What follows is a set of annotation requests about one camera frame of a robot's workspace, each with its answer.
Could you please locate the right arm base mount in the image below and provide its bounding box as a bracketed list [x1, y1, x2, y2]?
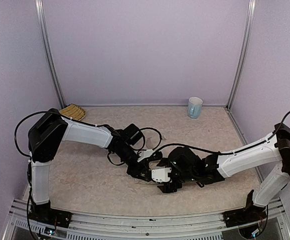
[223, 190, 268, 228]

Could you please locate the light blue mug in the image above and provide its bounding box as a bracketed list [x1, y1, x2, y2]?
[187, 97, 203, 119]

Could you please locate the beige folding umbrella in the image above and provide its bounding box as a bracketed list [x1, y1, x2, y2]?
[134, 136, 168, 186]

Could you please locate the aluminium corner post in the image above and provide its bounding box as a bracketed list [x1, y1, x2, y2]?
[226, 0, 257, 112]
[34, 0, 66, 108]

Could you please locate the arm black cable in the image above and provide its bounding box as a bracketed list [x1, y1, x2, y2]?
[13, 111, 60, 158]
[157, 106, 290, 157]

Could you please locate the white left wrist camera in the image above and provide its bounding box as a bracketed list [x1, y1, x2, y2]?
[137, 149, 154, 162]

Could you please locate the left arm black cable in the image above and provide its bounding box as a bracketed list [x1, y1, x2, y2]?
[13, 111, 60, 158]

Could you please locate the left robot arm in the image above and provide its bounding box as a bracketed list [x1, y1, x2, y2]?
[28, 108, 153, 206]

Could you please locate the left aluminium corner post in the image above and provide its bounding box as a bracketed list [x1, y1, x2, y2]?
[34, 0, 66, 108]

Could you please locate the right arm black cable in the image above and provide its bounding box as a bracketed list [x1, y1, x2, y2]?
[157, 106, 290, 157]

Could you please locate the yellow woven basket tray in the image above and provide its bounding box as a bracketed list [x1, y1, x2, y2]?
[59, 103, 86, 121]

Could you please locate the right aluminium corner post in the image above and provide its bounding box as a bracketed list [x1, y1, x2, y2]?
[226, 0, 257, 112]

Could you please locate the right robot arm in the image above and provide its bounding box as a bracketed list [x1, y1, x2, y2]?
[151, 123, 290, 209]

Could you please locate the aluminium front rail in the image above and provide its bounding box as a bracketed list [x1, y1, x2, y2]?
[0, 199, 290, 240]

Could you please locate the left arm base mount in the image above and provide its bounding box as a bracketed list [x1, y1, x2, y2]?
[29, 201, 72, 228]

